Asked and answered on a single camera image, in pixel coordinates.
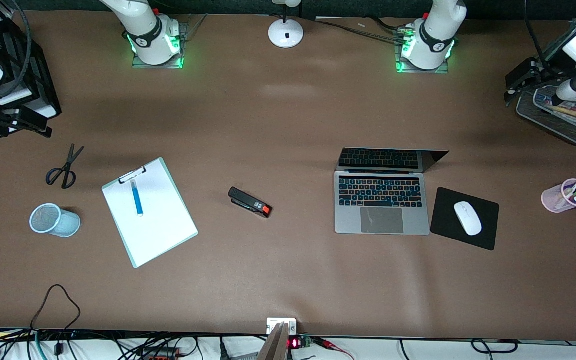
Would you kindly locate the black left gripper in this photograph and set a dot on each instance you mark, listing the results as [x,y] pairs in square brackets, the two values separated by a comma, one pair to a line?
[541,76]

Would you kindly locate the blue marker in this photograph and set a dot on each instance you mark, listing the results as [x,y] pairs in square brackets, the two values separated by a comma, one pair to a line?
[137,200]

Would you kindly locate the silver laptop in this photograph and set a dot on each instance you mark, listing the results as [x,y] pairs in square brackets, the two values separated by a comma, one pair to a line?
[383,220]

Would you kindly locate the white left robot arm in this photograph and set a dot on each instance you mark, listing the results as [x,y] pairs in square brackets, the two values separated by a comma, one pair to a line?
[435,35]

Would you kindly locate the yellow marker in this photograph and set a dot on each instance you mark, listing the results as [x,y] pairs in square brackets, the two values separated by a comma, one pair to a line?
[568,112]

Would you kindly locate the black blue scissors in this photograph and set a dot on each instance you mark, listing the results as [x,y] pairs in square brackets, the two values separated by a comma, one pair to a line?
[70,161]

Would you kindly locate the black stacked document tray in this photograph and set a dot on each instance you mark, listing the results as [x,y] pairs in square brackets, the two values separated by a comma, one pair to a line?
[38,70]

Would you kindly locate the light blue mesh pen cup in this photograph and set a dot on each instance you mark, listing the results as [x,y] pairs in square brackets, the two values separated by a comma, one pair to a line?
[68,222]

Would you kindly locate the pink mesh pen cup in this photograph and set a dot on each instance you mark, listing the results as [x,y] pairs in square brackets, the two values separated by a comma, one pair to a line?
[550,200]

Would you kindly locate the mint green clipboard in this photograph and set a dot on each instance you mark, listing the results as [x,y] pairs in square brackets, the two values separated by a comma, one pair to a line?
[163,162]

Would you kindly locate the white computer mouse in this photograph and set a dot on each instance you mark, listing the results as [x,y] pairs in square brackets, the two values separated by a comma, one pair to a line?
[468,217]

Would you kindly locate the white paper sheet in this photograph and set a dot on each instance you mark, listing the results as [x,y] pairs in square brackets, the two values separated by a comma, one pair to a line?
[158,225]

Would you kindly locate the black mouse pad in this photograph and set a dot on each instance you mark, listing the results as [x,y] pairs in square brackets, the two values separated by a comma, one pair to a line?
[443,225]

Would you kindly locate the black stapler with red end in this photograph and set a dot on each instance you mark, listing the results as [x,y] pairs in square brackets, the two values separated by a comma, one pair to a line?
[248,201]

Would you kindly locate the white lamp base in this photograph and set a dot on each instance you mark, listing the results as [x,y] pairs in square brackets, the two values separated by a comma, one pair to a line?
[285,35]

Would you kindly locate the small white box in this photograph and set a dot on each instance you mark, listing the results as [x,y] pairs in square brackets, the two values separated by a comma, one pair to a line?
[290,327]

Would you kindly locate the red LED display module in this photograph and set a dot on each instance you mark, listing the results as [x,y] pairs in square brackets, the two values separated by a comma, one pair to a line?
[294,343]

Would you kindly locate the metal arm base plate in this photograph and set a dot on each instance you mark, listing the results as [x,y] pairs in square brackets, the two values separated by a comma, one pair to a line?
[418,71]
[168,65]

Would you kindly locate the grey brown camera post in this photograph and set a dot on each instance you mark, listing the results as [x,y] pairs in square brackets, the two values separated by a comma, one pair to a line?
[275,347]

